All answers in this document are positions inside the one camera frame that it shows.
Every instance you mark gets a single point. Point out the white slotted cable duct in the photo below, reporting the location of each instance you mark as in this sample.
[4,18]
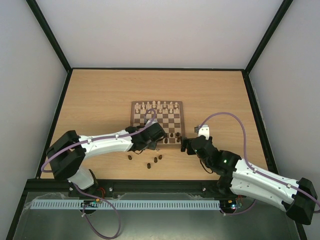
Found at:
[76,204]

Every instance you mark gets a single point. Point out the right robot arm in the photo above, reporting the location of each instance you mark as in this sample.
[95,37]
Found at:
[297,198]

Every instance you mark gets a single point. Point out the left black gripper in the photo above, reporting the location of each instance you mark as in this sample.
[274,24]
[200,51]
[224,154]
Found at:
[153,145]

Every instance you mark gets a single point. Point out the wooden chess board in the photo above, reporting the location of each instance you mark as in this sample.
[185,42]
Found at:
[170,122]

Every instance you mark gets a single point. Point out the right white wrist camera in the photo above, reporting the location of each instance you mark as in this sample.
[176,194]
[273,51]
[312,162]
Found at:
[203,130]

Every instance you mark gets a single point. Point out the black aluminium frame rail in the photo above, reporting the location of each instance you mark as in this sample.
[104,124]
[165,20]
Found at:
[109,188]

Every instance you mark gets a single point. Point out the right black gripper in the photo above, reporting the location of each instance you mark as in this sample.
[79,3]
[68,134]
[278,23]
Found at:
[188,146]

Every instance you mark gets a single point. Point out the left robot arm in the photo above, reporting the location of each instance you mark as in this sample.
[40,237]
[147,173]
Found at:
[66,155]

